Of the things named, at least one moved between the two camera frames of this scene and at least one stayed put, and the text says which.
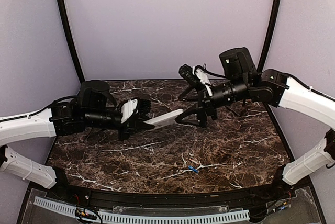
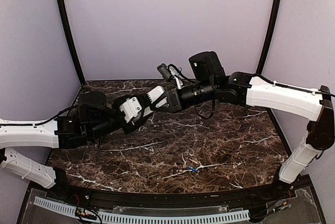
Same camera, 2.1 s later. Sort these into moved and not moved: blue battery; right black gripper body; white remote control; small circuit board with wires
Moved: white remote control; right black gripper body
Not moved: small circuit board with wires; blue battery
